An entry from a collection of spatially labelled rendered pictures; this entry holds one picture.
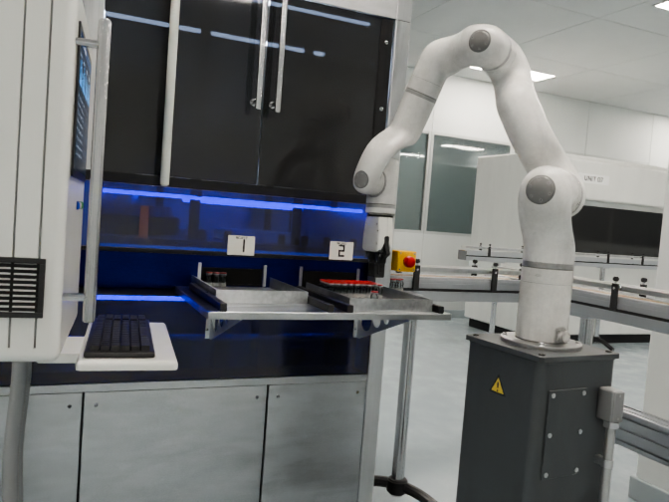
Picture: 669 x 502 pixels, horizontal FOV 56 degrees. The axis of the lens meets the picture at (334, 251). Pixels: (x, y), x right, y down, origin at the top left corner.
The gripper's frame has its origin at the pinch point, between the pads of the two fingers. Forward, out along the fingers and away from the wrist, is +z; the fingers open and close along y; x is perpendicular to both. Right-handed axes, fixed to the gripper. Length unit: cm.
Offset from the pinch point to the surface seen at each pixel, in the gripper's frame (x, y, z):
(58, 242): -83, 25, -4
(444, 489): 74, -63, 98
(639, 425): 94, 13, 47
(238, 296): -38.2, -4.9, 9.0
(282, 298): -25.8, -4.9, 9.3
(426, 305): 13.6, 6.4, 9.1
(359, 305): -7.4, 6.1, 9.4
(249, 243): -28.8, -30.6, -4.4
